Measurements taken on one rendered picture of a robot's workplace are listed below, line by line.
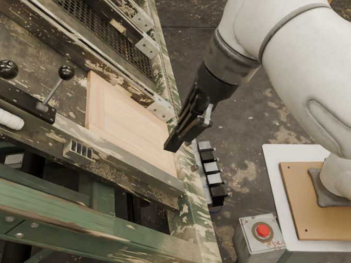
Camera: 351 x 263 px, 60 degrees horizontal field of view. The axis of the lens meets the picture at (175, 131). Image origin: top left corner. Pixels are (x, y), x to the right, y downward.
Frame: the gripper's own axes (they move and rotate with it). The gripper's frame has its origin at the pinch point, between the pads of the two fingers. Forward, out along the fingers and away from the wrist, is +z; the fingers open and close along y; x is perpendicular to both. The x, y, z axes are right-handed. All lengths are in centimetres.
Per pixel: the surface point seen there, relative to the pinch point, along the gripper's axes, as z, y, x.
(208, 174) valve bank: 52, -32, 38
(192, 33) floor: 123, -275, 72
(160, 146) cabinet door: 41, -30, 11
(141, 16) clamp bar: 44, -124, -3
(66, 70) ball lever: 4.2, -15.2, -25.7
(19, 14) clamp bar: 13, -42, -44
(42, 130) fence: 18.0, -7.4, -27.6
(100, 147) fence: 22.8, -10.1, -12.7
